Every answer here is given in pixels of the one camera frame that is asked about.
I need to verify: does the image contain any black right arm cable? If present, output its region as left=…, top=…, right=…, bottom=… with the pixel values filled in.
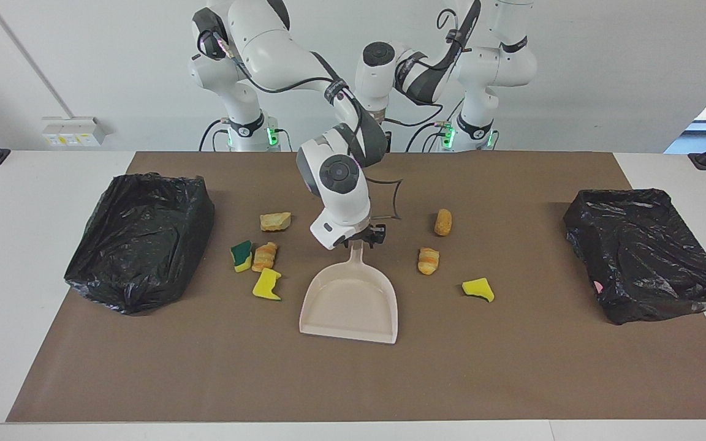
left=197, top=24, right=404, bottom=222

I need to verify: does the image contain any beige plastic dustpan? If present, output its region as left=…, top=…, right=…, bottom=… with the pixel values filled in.
left=299, top=240, right=399, bottom=345

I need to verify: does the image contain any notched yellow sponge piece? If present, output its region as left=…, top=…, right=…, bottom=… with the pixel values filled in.
left=252, top=268, right=283, bottom=301

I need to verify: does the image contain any black base power cable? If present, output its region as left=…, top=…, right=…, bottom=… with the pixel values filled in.
left=406, top=121, right=452, bottom=153
left=199, top=118, right=231, bottom=152

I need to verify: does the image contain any black bag lined bin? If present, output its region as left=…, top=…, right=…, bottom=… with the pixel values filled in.
left=63, top=172, right=216, bottom=316

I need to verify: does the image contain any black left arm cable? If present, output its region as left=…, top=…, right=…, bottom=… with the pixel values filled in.
left=384, top=0, right=482, bottom=128

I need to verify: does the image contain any brown table mat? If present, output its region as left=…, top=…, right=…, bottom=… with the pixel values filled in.
left=6, top=151, right=706, bottom=423

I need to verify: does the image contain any white wall socket box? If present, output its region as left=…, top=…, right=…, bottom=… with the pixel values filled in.
left=42, top=116, right=108, bottom=148

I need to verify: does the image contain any green yellow sponge piece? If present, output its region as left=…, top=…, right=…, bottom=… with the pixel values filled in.
left=230, top=240, right=254, bottom=273

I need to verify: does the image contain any yellow sponge wedge green backing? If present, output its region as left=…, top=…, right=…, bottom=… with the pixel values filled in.
left=461, top=277, right=495, bottom=303

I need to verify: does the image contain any white wall conduit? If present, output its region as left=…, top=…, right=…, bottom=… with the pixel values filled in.
left=0, top=0, right=78, bottom=120

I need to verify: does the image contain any black bin with pink scrap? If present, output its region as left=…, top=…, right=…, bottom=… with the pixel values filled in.
left=563, top=188, right=706, bottom=326

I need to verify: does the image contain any orange striped croissant piece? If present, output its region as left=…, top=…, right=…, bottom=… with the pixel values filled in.
left=251, top=241, right=279, bottom=273
left=417, top=247, right=440, bottom=276

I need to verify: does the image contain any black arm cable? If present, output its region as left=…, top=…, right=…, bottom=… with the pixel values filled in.
left=384, top=0, right=482, bottom=128
left=197, top=24, right=404, bottom=222

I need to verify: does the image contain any pale torn bread chunk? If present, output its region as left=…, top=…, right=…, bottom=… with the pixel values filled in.
left=260, top=212, right=292, bottom=233

